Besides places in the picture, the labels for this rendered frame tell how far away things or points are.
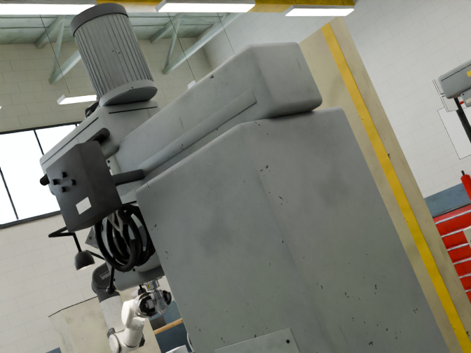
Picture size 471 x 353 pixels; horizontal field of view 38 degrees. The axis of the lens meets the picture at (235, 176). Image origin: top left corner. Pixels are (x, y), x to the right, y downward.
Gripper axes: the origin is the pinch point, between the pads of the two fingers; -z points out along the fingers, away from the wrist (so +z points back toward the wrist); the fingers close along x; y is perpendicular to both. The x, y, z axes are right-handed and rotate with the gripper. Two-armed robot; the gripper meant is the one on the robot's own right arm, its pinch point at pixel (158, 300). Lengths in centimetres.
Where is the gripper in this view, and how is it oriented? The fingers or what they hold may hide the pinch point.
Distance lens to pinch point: 243.2
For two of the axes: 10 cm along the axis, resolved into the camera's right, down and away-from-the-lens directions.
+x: 8.3, -2.7, 4.8
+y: 3.7, 9.2, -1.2
